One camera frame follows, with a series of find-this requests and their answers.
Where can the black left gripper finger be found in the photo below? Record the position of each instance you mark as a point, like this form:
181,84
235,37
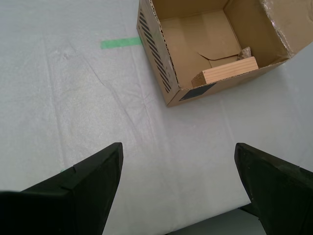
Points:
286,200
61,208

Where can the light wooden block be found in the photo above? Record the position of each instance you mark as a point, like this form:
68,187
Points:
232,71

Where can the speckled beige rock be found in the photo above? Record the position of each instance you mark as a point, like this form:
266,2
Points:
244,53

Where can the cardboard box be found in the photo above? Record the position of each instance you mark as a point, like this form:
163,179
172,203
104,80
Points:
195,44

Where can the white table cover sheet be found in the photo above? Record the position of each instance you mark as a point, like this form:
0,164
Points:
97,110

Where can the long green tape strip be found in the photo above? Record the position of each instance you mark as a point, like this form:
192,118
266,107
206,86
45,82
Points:
119,43

